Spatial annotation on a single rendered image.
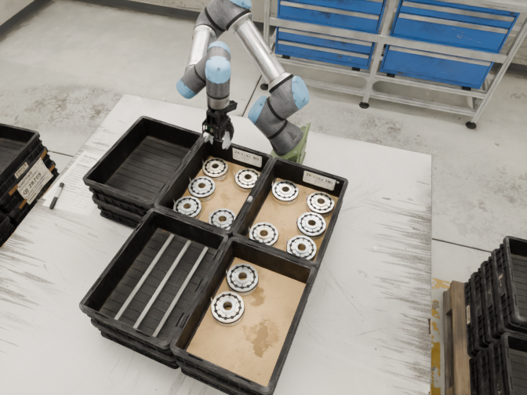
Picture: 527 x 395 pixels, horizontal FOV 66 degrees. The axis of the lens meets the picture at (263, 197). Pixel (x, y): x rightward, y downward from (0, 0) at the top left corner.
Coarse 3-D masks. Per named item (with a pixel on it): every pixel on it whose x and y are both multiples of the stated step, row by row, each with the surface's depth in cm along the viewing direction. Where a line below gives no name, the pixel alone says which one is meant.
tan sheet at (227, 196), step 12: (228, 168) 165; (240, 168) 165; (228, 180) 160; (216, 192) 157; (228, 192) 157; (240, 192) 157; (204, 204) 153; (216, 204) 153; (228, 204) 153; (240, 204) 153; (204, 216) 149
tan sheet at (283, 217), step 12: (276, 180) 161; (300, 192) 158; (312, 192) 158; (264, 204) 154; (276, 204) 154; (300, 204) 154; (264, 216) 150; (276, 216) 150; (288, 216) 150; (276, 228) 147; (288, 228) 147; (288, 240) 144
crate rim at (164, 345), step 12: (144, 216) 136; (168, 216) 137; (204, 228) 135; (132, 240) 131; (120, 252) 129; (216, 252) 128; (108, 264) 124; (204, 276) 123; (84, 300) 117; (192, 300) 118; (84, 312) 116; (96, 312) 115; (120, 324) 113; (144, 336) 111; (168, 336) 111; (168, 348) 111
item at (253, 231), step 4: (256, 224) 144; (260, 224) 144; (264, 224) 144; (268, 224) 144; (252, 228) 142; (256, 228) 143; (268, 228) 143; (272, 228) 143; (252, 232) 142; (256, 232) 142; (272, 232) 142; (276, 232) 142; (252, 236) 140; (256, 236) 140; (272, 236) 141; (276, 236) 141; (256, 240) 140; (260, 240) 140; (264, 240) 140; (268, 240) 140; (272, 240) 140; (276, 240) 140; (268, 244) 139; (272, 244) 139
